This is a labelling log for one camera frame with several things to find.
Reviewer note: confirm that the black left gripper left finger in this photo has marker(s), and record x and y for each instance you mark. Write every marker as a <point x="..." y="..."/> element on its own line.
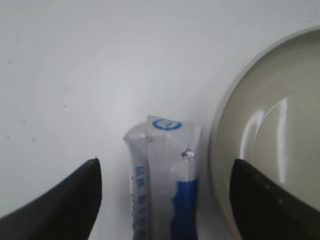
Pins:
<point x="68" y="211"/>

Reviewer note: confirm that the grey ceramic plate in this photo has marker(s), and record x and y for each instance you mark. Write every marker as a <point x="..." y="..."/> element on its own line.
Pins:
<point x="270" y="118"/>

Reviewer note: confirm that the white blue milk carton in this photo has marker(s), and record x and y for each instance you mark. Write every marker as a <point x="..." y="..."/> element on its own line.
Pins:
<point x="164" y="157"/>

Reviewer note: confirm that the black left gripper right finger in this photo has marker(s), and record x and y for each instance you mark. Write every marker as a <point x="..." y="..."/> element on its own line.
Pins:
<point x="264" y="211"/>

